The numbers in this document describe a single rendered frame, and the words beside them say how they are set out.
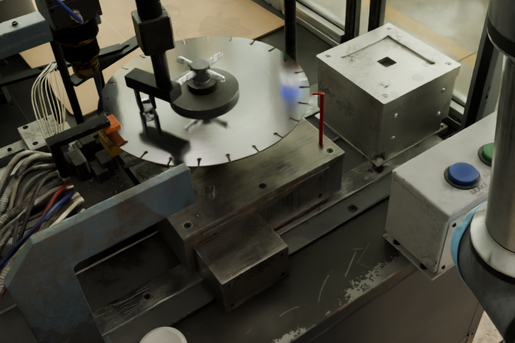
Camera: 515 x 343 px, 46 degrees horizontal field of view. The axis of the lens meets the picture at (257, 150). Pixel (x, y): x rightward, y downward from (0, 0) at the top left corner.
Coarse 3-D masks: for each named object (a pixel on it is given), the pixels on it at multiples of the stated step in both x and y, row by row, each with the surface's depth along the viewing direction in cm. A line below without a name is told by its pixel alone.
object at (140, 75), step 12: (156, 60) 81; (132, 72) 88; (144, 72) 87; (156, 72) 82; (168, 72) 83; (132, 84) 87; (144, 84) 85; (156, 84) 84; (168, 84) 84; (180, 84) 85; (156, 96) 86; (168, 96) 84; (156, 108) 90
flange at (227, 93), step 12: (216, 72) 96; (228, 72) 96; (192, 84) 91; (204, 84) 91; (216, 84) 92; (228, 84) 93; (180, 96) 92; (192, 96) 91; (204, 96) 91; (216, 96) 91; (228, 96) 91; (180, 108) 90; (192, 108) 90; (204, 108) 89; (216, 108) 89
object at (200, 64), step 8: (216, 56) 92; (184, 64) 92; (192, 64) 90; (200, 64) 90; (208, 64) 90; (192, 72) 89; (200, 72) 89; (208, 72) 89; (184, 80) 88; (192, 80) 92; (200, 80) 90; (208, 80) 91; (224, 80) 89
